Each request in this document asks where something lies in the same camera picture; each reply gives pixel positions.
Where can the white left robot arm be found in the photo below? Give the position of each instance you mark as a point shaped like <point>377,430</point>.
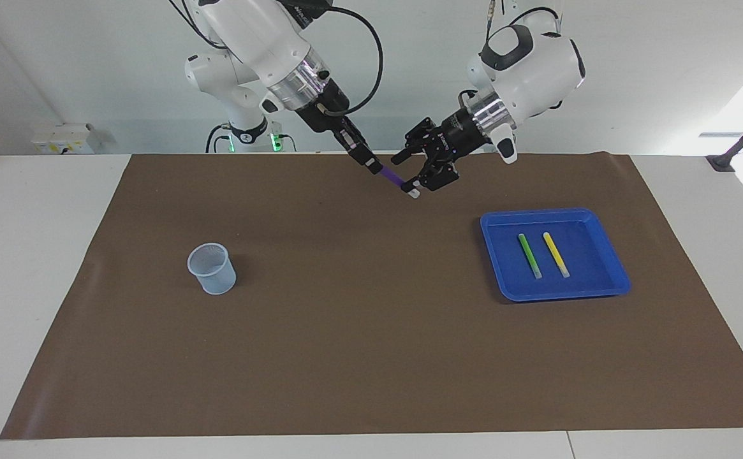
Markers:
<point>537,70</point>

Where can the translucent plastic cup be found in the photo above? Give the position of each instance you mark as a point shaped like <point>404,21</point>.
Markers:
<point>215,277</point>

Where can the black stand with clamp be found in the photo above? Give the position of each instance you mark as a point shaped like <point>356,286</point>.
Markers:
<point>722,162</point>

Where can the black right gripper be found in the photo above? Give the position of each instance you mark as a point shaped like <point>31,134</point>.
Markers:
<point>330,111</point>

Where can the brown table mat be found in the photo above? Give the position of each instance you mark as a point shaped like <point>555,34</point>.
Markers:
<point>371,350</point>

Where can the yellow pen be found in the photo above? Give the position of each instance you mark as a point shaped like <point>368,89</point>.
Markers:
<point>555,254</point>

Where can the green pen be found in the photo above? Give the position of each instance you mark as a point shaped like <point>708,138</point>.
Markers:
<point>529,254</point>

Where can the purple pen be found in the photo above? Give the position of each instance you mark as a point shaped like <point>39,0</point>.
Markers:
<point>393,176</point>

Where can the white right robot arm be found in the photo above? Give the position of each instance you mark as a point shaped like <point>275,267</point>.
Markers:
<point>263,38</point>

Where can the blue plastic tray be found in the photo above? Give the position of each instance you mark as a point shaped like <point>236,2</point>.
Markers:
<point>511,280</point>

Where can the white wall socket box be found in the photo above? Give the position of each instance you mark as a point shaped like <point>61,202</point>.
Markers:
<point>58,137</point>

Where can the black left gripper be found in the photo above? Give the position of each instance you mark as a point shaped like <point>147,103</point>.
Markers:
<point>463,131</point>

